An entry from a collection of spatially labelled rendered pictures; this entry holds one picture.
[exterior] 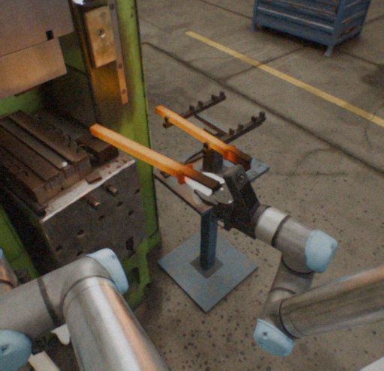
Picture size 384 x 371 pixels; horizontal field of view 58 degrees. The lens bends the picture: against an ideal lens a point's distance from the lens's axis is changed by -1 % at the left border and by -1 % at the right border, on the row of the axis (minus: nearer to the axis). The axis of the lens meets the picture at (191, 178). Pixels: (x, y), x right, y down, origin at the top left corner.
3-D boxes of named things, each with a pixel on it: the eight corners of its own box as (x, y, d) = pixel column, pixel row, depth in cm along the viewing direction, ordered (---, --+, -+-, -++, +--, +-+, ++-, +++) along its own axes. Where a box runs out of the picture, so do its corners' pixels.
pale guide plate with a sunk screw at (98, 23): (117, 59, 118) (109, 7, 107) (96, 68, 113) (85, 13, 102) (113, 58, 119) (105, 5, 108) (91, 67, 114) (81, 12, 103)
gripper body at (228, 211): (207, 220, 82) (250, 246, 76) (207, 194, 76) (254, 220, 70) (226, 202, 86) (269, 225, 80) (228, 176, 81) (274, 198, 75)
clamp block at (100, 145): (120, 155, 123) (117, 140, 119) (100, 166, 118) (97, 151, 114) (98, 142, 129) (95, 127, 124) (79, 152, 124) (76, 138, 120)
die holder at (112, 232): (147, 237, 152) (136, 159, 122) (75, 299, 131) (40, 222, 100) (71, 181, 179) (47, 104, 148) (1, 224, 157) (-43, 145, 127)
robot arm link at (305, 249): (316, 285, 68) (326, 259, 62) (268, 255, 74) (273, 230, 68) (334, 258, 72) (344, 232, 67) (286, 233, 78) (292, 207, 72)
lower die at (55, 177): (92, 172, 116) (87, 152, 111) (39, 205, 105) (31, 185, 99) (26, 126, 136) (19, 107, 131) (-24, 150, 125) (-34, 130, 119)
